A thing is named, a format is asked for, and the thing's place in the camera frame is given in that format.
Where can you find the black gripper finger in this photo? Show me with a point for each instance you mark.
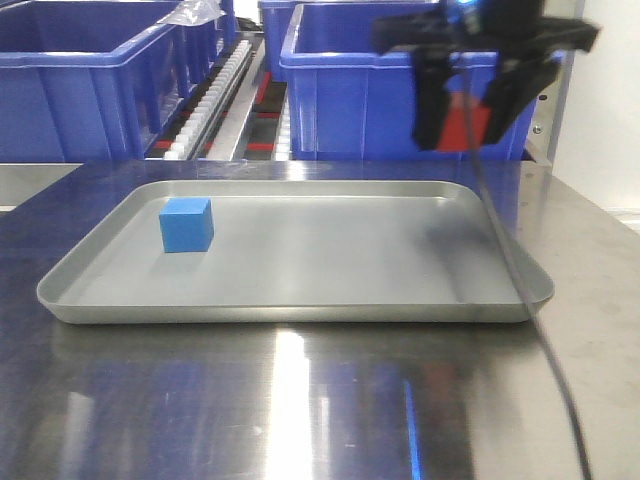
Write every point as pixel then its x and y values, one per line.
pixel 515 84
pixel 432 98

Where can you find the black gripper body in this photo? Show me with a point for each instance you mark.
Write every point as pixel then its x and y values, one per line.
pixel 513 27

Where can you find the red cube block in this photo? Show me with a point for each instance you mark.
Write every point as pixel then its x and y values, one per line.
pixel 453 135

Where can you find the blue cube block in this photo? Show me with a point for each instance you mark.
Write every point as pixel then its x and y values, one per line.
pixel 186 224

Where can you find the blue bin front right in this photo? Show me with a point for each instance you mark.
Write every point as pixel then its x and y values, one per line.
pixel 351 106

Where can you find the blue bin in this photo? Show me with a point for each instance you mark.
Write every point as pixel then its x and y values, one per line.
pixel 89 26
pixel 328 26
pixel 77 107
pixel 351 106

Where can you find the blue bin rear right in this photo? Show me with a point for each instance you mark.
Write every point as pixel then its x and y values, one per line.
pixel 328 26

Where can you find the clear plastic bag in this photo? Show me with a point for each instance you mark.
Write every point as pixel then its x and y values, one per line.
pixel 191 13

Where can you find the grey metal tray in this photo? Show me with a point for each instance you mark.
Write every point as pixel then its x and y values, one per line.
pixel 284 251

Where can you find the blue bin front left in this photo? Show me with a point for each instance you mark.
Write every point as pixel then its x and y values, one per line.
pixel 77 107

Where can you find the blue bin rear left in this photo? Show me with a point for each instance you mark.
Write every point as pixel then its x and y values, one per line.
pixel 89 26

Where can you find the metal shelf upright post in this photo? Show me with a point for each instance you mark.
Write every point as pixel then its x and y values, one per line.
pixel 543 137

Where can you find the white roller conveyor rail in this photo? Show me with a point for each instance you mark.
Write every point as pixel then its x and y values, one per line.
pixel 193 135

